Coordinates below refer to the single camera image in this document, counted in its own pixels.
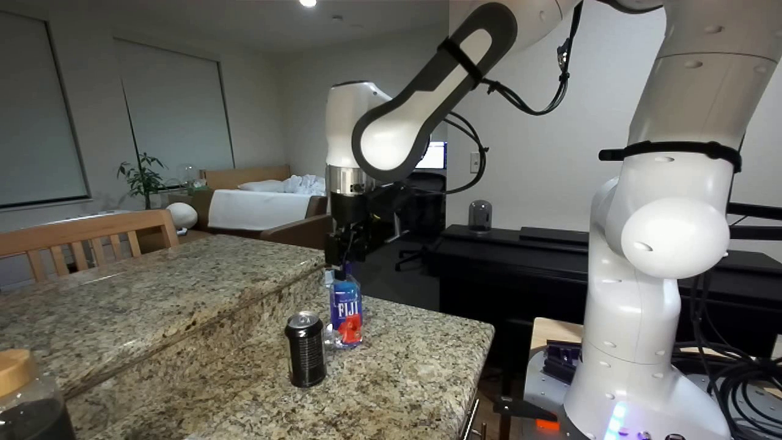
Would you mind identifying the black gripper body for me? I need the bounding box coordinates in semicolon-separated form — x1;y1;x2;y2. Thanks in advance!
324;183;403;266

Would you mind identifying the clear blue-capped water bottle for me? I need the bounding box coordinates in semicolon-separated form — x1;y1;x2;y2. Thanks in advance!
328;262;367;353

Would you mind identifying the black soda can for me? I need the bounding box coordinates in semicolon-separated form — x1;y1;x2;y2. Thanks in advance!
284;311;330;392

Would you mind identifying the dark tan-capped drink bottle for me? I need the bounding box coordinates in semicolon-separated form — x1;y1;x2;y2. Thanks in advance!
0;347;78;440

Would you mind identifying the dark office chair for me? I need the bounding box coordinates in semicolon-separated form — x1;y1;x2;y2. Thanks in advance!
392;171;449;271

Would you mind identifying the lit computer monitor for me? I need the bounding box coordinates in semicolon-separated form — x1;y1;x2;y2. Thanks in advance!
413;139;449;173

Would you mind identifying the bed with white sheets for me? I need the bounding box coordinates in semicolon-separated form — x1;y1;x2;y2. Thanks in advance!
198;163;330;239

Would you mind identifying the small grey speaker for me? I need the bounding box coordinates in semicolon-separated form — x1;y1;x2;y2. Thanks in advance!
467;197;494;232

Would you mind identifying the long black desk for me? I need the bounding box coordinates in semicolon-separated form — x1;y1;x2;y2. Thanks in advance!
422;223;782;375

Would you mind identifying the white round object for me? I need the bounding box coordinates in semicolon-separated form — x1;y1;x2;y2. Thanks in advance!
164;200;199;232

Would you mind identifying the green potted plant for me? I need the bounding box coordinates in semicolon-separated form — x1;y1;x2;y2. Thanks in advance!
114;149;188;213

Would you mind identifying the light wooden board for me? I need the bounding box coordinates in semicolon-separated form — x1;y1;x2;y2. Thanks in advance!
527;316;588;354

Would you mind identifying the white window blind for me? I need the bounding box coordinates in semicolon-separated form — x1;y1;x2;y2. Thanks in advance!
111;34;236;178

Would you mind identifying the small black electronic device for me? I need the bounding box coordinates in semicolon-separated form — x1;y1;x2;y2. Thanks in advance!
539;339;587;386

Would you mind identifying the wooden slat-back chair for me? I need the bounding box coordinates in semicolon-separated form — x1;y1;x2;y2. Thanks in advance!
0;208;180;284

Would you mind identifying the grey dark-framed projector screen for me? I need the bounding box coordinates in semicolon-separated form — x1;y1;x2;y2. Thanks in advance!
0;8;92;208

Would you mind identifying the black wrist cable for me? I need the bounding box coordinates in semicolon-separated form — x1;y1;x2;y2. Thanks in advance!
479;0;587;117

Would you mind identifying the black cable pile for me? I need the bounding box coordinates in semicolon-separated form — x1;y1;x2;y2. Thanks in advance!
690;338;782;440

